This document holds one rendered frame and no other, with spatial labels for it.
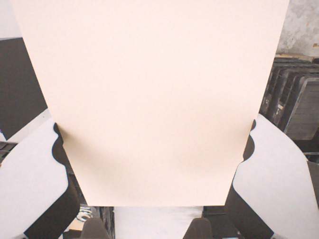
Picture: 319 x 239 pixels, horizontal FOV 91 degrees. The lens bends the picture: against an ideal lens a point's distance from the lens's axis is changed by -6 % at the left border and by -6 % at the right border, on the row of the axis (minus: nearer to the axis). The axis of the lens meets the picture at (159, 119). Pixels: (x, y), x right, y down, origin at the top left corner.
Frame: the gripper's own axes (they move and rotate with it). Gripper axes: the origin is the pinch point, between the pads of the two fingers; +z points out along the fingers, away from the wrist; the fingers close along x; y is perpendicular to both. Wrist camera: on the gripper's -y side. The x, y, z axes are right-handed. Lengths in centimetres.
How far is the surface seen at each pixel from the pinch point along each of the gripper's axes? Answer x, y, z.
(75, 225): -39, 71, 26
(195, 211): 17, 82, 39
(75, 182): -28, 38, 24
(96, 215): -20, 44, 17
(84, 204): -22.0, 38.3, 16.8
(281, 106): 57, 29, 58
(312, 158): 97, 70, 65
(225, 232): 63, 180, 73
